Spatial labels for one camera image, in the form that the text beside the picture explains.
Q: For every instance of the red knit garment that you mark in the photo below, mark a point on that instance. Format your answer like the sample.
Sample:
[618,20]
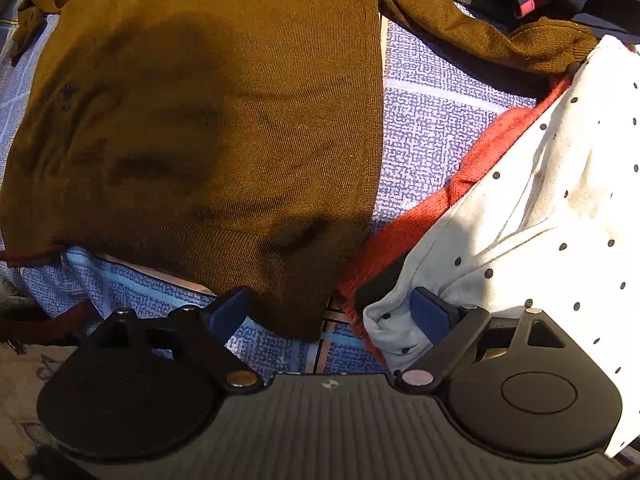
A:
[420,220]

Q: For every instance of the blue plaid bed sheet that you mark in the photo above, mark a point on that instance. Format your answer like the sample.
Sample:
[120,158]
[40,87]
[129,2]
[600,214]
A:
[430,110]

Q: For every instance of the beige patterned cloth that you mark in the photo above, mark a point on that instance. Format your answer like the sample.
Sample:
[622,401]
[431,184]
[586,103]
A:
[25,400]

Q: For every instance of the white polka dot garment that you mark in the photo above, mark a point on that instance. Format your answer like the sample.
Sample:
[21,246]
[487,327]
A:
[550,200]

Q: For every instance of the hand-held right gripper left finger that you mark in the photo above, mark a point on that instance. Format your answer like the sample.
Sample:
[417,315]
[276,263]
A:
[227,312]

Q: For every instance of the mustard brown knit sweater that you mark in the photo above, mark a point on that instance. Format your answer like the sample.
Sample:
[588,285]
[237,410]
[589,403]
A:
[240,125]

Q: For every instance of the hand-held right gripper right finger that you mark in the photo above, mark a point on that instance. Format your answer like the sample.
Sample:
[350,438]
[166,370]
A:
[429,316]

